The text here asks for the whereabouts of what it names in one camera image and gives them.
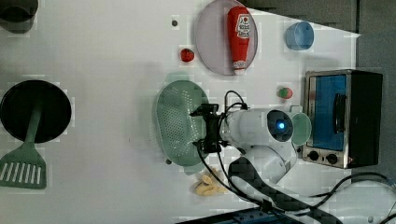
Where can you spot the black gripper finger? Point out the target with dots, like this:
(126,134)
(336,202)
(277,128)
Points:
(200,143)
(198,112)

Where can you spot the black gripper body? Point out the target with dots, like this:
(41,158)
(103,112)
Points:
(212,137)

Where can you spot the green plastic strainer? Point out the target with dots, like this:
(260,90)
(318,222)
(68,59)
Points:
(177,130)

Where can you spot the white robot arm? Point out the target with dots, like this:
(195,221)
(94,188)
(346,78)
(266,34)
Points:
(267,139)

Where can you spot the grey round plate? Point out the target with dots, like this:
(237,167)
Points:
(211,37)

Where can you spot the red green plush strawberry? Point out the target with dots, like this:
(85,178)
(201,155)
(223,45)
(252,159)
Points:
(285,93)

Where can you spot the mint green mug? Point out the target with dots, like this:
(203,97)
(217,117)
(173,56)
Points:
(302,126)

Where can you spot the red plush ketchup bottle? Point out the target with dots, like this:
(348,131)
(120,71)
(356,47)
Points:
(238,26)

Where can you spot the blue plastic cup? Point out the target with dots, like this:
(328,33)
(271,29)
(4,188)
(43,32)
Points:
(300,36)

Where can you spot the black silver toaster oven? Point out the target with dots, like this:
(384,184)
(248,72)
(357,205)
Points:
(344,107)

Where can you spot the green slotted spatula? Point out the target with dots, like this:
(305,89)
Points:
(24,167)

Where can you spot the black round pan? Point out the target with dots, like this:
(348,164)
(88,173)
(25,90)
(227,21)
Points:
(18,104)

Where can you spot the dark grey cup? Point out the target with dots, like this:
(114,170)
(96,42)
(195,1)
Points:
(17,16)

